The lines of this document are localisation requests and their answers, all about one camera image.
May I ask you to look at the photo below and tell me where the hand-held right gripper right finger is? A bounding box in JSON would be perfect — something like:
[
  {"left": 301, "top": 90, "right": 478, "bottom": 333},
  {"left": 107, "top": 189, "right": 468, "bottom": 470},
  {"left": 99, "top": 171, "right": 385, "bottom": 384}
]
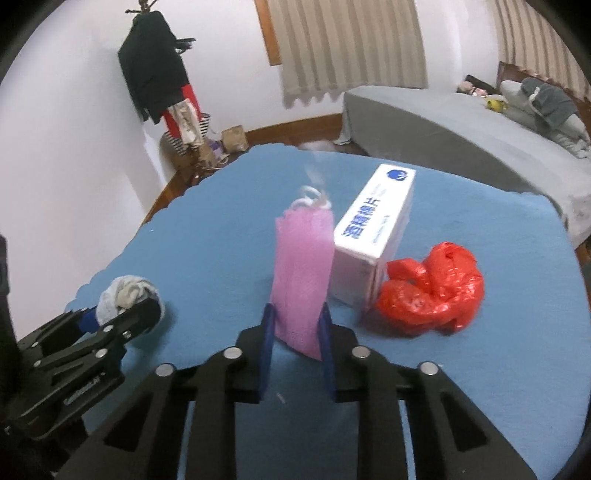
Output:
[{"left": 318, "top": 302, "right": 539, "bottom": 480}]

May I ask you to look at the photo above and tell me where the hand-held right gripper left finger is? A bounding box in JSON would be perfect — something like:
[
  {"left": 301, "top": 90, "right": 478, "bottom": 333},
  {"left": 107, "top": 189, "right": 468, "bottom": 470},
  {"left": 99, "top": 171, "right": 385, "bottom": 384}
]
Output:
[{"left": 55, "top": 304, "right": 278, "bottom": 480}]

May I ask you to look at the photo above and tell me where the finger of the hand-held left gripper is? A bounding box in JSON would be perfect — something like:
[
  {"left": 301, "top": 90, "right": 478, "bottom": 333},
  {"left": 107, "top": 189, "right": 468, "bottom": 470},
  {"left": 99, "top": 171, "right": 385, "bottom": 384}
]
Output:
[
  {"left": 34, "top": 299, "right": 165, "bottom": 394},
  {"left": 18, "top": 309, "right": 101, "bottom": 357}
]

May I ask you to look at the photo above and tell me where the white cloth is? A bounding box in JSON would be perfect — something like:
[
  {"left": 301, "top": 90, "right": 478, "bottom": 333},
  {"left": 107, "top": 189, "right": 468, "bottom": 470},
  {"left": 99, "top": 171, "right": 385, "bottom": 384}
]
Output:
[{"left": 95, "top": 275, "right": 160, "bottom": 326}]

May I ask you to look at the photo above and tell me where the pink mesh bag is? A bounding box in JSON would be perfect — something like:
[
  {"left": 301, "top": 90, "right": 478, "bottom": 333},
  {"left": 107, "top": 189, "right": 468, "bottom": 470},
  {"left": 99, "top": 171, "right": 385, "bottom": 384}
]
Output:
[{"left": 269, "top": 185, "right": 335, "bottom": 361}]

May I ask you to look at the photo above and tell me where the red plastic bag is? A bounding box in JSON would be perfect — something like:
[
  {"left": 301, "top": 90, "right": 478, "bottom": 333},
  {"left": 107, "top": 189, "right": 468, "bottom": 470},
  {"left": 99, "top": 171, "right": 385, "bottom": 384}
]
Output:
[{"left": 374, "top": 241, "right": 485, "bottom": 335}]

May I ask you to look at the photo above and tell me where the white box with blue print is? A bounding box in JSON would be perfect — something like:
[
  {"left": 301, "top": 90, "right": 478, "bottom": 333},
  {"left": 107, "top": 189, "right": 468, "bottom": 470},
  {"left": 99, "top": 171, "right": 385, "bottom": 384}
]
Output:
[{"left": 327, "top": 164, "right": 416, "bottom": 310}]

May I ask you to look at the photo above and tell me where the blue foam mat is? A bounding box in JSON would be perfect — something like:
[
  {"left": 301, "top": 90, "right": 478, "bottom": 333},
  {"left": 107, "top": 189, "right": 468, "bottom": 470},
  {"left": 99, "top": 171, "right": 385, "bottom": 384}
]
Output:
[{"left": 67, "top": 144, "right": 591, "bottom": 480}]

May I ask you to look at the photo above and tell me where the wooden coat rack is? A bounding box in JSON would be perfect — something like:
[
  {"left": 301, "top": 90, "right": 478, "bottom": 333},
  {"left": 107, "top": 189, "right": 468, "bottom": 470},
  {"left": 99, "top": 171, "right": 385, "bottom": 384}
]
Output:
[{"left": 124, "top": 0, "right": 222, "bottom": 185}]

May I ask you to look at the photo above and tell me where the striped bag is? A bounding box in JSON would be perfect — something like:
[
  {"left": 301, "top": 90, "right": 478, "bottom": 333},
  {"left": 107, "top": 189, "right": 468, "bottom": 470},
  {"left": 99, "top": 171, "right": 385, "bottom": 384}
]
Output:
[{"left": 161, "top": 113, "right": 213, "bottom": 171}]

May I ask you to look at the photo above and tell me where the brown paper bag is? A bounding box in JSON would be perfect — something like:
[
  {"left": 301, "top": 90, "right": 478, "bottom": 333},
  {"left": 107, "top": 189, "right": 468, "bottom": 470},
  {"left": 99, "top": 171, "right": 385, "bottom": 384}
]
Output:
[{"left": 222, "top": 124, "right": 250, "bottom": 154}]

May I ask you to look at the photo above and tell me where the red garment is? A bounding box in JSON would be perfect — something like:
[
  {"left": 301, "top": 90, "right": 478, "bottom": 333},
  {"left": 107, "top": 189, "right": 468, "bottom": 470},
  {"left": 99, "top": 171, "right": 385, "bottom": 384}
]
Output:
[{"left": 161, "top": 85, "right": 201, "bottom": 137}]

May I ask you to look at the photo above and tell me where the grey bed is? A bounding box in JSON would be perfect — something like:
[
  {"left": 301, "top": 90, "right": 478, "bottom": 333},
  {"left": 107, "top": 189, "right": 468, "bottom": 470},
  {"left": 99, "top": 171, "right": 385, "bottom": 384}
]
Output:
[{"left": 339, "top": 84, "right": 591, "bottom": 250}]

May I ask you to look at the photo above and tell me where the black coat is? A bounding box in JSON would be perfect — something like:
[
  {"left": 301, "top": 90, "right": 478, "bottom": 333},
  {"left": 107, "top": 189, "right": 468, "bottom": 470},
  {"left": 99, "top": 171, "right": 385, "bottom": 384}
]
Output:
[{"left": 117, "top": 11, "right": 197, "bottom": 123}]

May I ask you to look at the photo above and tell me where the pink plush toy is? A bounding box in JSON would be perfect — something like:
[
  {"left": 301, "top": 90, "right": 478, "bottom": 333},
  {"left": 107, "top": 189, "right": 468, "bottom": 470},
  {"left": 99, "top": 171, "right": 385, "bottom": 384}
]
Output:
[{"left": 457, "top": 74, "right": 490, "bottom": 97}]

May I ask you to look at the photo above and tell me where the striped beige curtain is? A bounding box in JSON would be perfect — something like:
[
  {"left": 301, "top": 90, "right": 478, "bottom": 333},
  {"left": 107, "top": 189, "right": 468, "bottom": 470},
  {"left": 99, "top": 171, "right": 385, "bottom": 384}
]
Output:
[
  {"left": 268, "top": 0, "right": 428, "bottom": 109},
  {"left": 492, "top": 0, "right": 591, "bottom": 100}
]

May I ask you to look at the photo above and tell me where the light grey pillow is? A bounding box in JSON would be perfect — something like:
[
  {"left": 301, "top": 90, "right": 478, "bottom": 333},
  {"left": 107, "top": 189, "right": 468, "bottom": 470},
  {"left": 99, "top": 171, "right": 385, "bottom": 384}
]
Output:
[{"left": 500, "top": 80, "right": 585, "bottom": 139}]

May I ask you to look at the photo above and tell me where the grey blanket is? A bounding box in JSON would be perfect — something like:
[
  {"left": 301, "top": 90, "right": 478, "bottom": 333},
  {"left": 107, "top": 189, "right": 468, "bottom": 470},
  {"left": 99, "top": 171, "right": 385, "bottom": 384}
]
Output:
[{"left": 551, "top": 124, "right": 591, "bottom": 160}]

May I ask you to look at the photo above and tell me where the wooden headboard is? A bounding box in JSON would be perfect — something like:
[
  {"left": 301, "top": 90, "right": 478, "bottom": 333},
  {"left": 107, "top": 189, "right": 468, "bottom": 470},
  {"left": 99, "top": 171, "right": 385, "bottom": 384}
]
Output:
[{"left": 496, "top": 61, "right": 591, "bottom": 100}]

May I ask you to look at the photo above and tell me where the wooden window frame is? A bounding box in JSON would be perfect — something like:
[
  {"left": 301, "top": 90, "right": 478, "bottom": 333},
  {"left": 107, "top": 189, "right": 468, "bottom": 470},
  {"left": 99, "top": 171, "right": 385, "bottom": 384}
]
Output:
[{"left": 254, "top": 0, "right": 282, "bottom": 66}]

